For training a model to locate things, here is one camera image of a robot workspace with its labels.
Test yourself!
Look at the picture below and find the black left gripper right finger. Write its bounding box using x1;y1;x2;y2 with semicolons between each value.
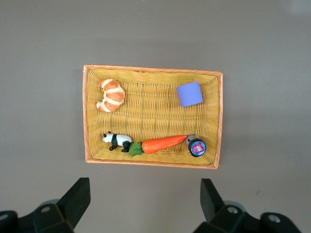
191;179;304;233

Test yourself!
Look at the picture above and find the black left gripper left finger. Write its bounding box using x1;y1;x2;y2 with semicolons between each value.
0;178;91;233

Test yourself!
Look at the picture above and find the orange yellow wicker basket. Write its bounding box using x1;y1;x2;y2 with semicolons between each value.
82;64;224;170

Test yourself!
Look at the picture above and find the small bottle blue lid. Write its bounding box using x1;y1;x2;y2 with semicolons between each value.
185;133;207;158

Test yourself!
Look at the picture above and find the black white panda figure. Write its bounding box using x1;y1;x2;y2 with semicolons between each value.
102;131;133;153

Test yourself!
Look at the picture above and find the orange toy carrot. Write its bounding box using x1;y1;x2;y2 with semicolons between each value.
128;134;188;157

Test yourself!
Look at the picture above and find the purple cube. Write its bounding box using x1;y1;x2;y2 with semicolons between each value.
176;81;204;108

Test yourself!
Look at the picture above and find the toy croissant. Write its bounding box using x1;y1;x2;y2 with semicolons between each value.
96;78;126;113

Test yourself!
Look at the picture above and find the brown table cover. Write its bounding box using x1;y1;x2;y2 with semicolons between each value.
0;0;311;233

